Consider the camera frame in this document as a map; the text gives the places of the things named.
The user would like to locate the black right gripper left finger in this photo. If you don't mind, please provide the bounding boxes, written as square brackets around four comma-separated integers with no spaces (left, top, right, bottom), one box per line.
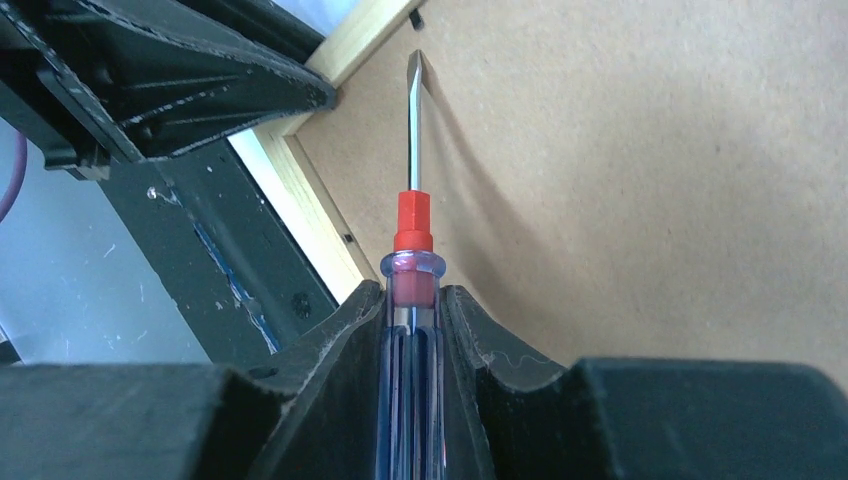
[1,281,384,479]

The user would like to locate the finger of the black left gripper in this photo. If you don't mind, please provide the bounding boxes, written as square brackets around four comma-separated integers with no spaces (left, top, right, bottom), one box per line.
[179,0,324,63]
[1,0,336,169]

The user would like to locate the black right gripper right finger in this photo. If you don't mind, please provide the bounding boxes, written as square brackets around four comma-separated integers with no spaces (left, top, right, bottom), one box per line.
[440,286,847,479]

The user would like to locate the blue red screwdriver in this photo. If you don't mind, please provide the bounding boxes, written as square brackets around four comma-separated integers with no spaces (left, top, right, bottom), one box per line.
[375,50,446,479]

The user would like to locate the wooden picture frame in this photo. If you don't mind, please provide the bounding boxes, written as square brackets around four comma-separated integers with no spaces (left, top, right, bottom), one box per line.
[231,1,847,384]

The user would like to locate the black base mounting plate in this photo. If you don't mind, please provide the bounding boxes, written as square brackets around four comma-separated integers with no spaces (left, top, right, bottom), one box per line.
[99,140,338,369]

